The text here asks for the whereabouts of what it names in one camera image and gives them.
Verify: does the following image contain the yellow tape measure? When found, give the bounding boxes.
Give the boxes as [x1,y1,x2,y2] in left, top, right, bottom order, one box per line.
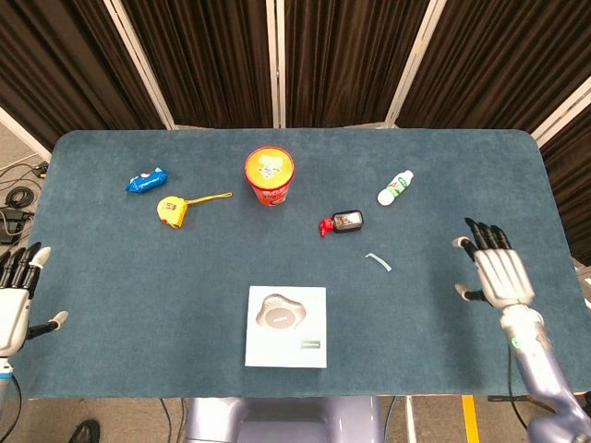
[156,191,234,229]

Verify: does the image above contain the blue snack packet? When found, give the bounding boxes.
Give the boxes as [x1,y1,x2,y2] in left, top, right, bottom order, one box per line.
[125,167,169,195]

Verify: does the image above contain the white box with device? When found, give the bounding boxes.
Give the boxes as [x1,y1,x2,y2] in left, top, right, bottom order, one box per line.
[244,285,328,369]

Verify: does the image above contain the dark folding screen white frames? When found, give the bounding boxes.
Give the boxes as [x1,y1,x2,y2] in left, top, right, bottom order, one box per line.
[0,0,591,267]

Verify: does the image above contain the white green drink bottle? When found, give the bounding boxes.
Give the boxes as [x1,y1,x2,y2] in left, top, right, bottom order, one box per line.
[377,169,416,207]

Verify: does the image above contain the red instant noodle cup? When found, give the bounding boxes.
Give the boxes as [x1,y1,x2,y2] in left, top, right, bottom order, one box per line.
[244,146,296,208]

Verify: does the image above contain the black shoe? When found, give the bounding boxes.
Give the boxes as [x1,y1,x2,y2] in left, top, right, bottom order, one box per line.
[67,418,102,443]

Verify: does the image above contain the small light green strip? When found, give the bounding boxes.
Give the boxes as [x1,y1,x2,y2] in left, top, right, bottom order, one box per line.
[364,252,393,273]

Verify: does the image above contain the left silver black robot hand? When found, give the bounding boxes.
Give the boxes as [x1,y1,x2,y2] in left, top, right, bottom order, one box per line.
[0,242,69,359]

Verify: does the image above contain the coiled black floor cable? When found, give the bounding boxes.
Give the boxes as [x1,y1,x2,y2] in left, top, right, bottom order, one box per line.
[5,186,36,210]

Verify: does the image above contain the lavender robot torso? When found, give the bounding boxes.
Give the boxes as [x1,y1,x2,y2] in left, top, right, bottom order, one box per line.
[184,395,384,443]

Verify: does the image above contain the black power adapter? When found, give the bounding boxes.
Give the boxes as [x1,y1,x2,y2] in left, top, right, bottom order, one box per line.
[0,207,34,245]

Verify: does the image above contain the blue table cloth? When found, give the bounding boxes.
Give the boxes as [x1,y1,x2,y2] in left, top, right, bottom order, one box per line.
[0,128,591,401]

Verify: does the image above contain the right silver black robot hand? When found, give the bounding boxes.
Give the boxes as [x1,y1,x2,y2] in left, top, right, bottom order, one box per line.
[452,217,537,309]

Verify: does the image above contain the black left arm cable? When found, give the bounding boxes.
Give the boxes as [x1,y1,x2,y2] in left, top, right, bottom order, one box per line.
[7,372,24,419]

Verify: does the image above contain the black bottle with red cap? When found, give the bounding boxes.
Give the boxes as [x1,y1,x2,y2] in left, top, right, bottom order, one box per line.
[318,210,366,237]

